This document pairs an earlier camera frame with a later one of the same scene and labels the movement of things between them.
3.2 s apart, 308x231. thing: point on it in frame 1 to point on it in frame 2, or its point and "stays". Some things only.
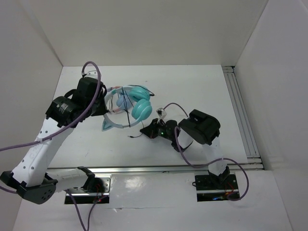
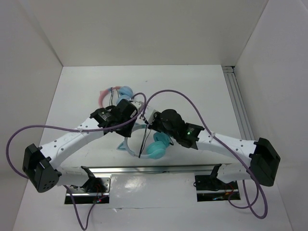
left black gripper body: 99,107 to 124,130
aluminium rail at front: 74,171 stays
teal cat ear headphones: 141,107 to 156,150
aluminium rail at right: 253,158 stays
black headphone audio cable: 150,94 to 141,150
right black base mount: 208,189 stays
